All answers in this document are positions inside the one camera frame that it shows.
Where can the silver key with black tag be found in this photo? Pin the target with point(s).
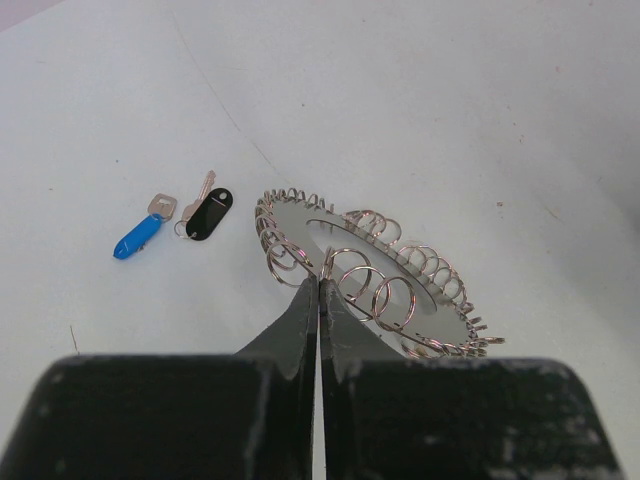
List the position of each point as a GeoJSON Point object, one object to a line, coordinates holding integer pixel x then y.
{"type": "Point", "coordinates": [189, 210]}

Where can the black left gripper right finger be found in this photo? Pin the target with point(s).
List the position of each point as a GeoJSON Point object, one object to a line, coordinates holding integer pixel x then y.
{"type": "Point", "coordinates": [388, 417]}

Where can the black key tag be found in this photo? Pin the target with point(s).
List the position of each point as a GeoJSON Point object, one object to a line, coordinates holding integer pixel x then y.
{"type": "Point", "coordinates": [209, 214]}

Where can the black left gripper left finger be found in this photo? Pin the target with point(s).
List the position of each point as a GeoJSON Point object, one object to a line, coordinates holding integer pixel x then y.
{"type": "Point", "coordinates": [248, 415]}

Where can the silver key square head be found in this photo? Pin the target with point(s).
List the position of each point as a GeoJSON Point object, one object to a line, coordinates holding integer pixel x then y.
{"type": "Point", "coordinates": [162, 205]}

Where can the blue key tag upper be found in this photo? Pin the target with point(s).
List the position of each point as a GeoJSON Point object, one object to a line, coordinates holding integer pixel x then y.
{"type": "Point", "coordinates": [138, 237]}

